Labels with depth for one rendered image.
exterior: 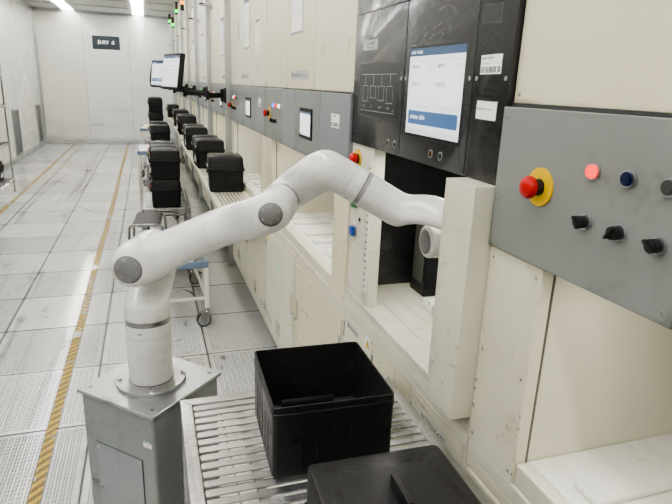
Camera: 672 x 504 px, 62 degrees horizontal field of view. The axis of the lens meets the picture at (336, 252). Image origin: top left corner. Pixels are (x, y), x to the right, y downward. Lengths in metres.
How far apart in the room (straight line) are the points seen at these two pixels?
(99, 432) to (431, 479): 0.96
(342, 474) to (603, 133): 0.76
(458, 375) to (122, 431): 0.91
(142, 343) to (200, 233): 0.35
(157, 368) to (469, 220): 0.94
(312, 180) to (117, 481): 1.00
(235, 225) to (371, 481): 0.68
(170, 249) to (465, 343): 0.75
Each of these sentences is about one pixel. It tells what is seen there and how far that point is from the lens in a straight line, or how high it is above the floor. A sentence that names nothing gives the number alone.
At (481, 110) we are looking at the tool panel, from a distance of 1.24.
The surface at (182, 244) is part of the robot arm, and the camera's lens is 1.47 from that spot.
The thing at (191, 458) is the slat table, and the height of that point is 0.76.
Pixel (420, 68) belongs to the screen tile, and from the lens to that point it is 1.50.
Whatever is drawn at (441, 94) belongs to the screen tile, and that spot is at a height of 1.57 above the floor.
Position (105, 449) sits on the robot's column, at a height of 0.60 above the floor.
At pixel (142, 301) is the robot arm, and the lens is 1.57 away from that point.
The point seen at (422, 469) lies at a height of 0.86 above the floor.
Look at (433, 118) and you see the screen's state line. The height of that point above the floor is 1.52.
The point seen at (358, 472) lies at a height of 0.86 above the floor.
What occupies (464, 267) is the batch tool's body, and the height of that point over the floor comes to 1.23.
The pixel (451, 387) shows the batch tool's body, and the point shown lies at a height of 0.95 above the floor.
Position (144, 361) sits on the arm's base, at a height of 0.85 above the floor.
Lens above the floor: 1.58
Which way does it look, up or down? 17 degrees down
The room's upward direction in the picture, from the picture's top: 2 degrees clockwise
